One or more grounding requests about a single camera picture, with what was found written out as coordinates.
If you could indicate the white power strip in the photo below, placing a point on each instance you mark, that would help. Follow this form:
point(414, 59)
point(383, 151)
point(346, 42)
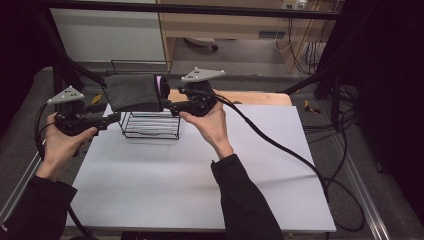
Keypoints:
point(294, 4)

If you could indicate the yellow black tape strip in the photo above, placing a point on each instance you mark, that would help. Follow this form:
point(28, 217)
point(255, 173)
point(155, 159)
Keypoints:
point(97, 98)
point(310, 108)

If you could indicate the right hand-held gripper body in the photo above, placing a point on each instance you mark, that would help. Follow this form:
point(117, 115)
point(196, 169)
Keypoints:
point(200, 100)

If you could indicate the dark grey towel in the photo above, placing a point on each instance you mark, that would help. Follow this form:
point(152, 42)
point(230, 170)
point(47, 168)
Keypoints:
point(133, 92)

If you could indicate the white cabinet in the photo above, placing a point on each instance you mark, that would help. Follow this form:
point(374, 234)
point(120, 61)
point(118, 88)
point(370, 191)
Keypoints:
point(106, 36)

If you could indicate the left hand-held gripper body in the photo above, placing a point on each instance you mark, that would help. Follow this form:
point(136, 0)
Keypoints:
point(71, 121)

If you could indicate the black metal frame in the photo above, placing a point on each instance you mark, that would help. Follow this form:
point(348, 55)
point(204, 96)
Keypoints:
point(186, 9)

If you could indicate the person's left hand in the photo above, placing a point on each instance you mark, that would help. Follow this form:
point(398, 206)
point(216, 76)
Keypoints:
point(60, 150)

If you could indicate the aluminium floor rail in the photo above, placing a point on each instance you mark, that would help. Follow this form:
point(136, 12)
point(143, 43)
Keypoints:
point(363, 193)
point(20, 186)

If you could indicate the light wooden desk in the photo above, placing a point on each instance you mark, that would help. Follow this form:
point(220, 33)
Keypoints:
point(226, 25)

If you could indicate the wooden table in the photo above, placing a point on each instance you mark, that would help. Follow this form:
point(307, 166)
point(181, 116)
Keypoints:
point(260, 97)

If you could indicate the office chair base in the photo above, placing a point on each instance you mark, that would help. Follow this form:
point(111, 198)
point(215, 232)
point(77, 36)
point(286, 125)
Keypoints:
point(201, 42)

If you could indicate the person's right hand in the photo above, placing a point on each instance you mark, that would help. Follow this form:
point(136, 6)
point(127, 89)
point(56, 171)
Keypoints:
point(213, 130)

